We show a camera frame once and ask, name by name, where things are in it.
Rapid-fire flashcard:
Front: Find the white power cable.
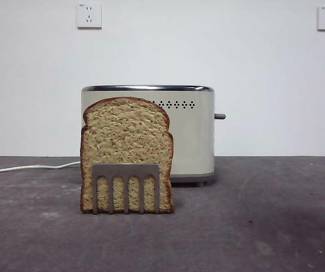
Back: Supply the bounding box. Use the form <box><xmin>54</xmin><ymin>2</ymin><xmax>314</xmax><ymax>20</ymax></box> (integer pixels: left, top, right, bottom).
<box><xmin>0</xmin><ymin>161</ymin><xmax>82</xmax><ymax>173</ymax></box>

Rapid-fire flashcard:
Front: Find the brown seeded bread slice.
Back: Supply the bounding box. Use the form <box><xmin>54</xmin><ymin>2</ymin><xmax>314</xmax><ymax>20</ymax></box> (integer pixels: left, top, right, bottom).
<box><xmin>79</xmin><ymin>96</ymin><xmax>176</xmax><ymax>214</ymax></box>

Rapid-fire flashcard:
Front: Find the cream steel two-slot toaster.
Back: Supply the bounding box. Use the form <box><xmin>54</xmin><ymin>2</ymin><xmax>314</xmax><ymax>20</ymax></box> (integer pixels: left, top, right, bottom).
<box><xmin>80</xmin><ymin>84</ymin><xmax>216</xmax><ymax>187</ymax></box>

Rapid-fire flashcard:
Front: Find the steel toast rack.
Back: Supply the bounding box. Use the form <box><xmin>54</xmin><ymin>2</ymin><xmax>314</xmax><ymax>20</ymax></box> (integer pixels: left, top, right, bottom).
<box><xmin>91</xmin><ymin>163</ymin><xmax>161</xmax><ymax>215</ymax></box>

